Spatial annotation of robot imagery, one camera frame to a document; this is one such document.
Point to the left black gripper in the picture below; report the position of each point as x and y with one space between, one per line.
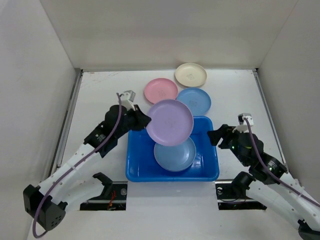
142 119

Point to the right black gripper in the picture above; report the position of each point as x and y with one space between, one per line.
225 137

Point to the purple plate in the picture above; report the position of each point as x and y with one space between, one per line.
171 122

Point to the pink plate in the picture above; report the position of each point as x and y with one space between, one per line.
160 89

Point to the blue plate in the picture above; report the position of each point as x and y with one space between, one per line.
175 158
196 99

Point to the cream plate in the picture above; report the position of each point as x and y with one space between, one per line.
191 75

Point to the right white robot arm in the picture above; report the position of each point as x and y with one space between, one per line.
268 181

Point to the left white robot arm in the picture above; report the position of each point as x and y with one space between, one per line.
45 202

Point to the blue plastic bin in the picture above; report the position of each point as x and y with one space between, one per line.
141 165

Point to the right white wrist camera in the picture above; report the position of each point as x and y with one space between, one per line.
245 121

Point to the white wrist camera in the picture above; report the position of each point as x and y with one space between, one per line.
245 121
126 100

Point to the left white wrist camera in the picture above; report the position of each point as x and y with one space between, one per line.
126 100

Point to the right aluminium rail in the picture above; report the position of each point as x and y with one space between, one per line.
269 116

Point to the aluminium rail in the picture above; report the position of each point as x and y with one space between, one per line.
66 125
269 116

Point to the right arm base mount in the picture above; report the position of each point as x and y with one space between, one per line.
229 200

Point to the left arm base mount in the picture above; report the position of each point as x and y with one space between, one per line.
113 196

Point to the left aluminium rail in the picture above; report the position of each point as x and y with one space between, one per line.
66 125

